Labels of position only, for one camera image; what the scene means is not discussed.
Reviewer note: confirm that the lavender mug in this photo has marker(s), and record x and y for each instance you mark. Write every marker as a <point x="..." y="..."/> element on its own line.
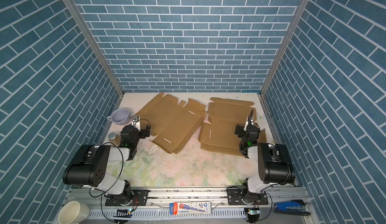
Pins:
<point x="120" y="117"/>

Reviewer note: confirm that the flat brown cardboard box stack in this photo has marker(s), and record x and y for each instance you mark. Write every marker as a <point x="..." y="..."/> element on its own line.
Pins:
<point x="218" y="135"/>

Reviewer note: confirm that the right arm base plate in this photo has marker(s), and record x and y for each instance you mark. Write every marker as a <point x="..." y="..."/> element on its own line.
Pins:
<point x="237" y="196"/>

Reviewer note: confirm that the controller board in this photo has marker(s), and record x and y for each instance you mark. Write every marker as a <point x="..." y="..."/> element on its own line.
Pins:
<point x="252" y="215"/>
<point x="122" y="215"/>

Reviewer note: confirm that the small jar with lid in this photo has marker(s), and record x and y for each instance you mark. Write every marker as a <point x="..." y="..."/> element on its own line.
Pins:
<point x="114" y="138"/>

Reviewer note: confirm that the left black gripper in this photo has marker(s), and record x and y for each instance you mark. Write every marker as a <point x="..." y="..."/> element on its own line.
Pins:
<point x="144" y="132"/>

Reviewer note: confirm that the toothpaste package red blue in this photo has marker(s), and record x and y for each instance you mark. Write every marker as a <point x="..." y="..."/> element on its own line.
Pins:
<point x="177" y="208"/>

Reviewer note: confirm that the right controller board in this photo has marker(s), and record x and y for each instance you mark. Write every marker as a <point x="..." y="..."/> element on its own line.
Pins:
<point x="252" y="215"/>

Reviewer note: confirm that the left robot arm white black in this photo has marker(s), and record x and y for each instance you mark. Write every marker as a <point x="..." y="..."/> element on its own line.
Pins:
<point x="89" y="168"/>

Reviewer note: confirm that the blue stapler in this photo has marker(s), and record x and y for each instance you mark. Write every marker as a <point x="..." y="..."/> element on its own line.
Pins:
<point x="293" y="207"/>

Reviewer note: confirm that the aluminium rail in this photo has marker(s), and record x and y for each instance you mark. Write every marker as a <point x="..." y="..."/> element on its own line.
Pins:
<point x="159" y="198"/>

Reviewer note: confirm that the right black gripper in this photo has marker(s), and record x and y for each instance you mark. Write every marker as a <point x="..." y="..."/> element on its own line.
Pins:
<point x="248" y="127"/>

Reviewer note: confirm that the white bowl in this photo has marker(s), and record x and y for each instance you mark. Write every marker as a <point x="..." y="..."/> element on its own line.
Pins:
<point x="73" y="212"/>

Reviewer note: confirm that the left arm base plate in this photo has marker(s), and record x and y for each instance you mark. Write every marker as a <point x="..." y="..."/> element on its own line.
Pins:
<point x="135" y="198"/>

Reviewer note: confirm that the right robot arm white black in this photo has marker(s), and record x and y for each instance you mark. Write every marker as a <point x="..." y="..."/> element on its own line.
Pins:
<point x="274" y="164"/>

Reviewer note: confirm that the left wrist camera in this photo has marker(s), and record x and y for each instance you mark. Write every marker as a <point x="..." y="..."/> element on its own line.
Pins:
<point x="135" y="121"/>

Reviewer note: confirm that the left controller board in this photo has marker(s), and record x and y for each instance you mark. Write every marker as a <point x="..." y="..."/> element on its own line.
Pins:
<point x="122" y="215"/>

